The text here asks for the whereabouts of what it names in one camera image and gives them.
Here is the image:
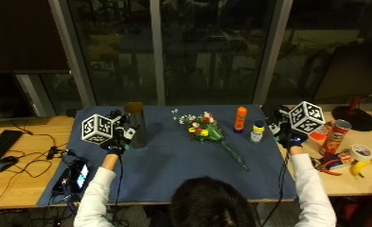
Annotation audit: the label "person's right hand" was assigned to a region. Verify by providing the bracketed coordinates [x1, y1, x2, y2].
[263, 105, 310, 149]

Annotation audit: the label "person's left hand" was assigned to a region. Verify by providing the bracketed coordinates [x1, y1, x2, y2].
[100, 109, 142, 156]

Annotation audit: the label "tall dark glass vase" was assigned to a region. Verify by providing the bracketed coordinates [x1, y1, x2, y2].
[123, 101, 150, 149]

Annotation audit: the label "white marker cube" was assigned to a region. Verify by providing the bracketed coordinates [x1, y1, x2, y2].
[82, 113, 115, 146]
[288, 100, 327, 135]

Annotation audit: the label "orange glue stick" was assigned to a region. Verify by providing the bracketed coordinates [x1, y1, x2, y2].
[232, 106, 248, 134]

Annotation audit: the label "orange cup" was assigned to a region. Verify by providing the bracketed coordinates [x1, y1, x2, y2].
[310, 121, 335, 147]

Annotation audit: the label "red crisps can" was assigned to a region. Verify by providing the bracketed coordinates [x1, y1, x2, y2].
[318, 118, 354, 157]

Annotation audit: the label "blue table cloth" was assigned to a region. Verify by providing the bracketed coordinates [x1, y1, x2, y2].
[35, 104, 299, 208]

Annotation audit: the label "artificial flower bouquet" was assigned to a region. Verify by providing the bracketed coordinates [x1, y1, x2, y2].
[176, 111, 251, 172]

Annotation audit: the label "black lamp base red stem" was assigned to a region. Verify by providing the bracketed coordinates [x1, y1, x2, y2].
[331, 95, 372, 132]

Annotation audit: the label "red and blue pliers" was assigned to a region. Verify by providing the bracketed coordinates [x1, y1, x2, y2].
[311, 148, 358, 177]

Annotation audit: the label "black phone lit screen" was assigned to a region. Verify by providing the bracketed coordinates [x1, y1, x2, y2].
[51, 157, 91, 195]

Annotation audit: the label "white tape roll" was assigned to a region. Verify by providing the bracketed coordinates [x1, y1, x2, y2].
[348, 144, 372, 163]

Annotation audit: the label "yellow banana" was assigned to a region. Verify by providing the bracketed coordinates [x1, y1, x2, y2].
[350, 159, 372, 179]

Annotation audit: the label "black monitor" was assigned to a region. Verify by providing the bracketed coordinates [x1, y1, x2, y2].
[0, 69, 39, 123]

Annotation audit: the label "black computer mouse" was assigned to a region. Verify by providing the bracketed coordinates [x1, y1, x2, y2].
[0, 155, 20, 174]

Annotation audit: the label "red chair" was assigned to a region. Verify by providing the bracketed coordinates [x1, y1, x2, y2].
[334, 188, 372, 227]

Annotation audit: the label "black glove cable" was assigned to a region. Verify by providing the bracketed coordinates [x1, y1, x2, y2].
[108, 152, 130, 227]
[259, 148, 292, 227]

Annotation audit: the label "black desk cables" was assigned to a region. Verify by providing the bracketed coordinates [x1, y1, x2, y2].
[0, 118, 82, 209]

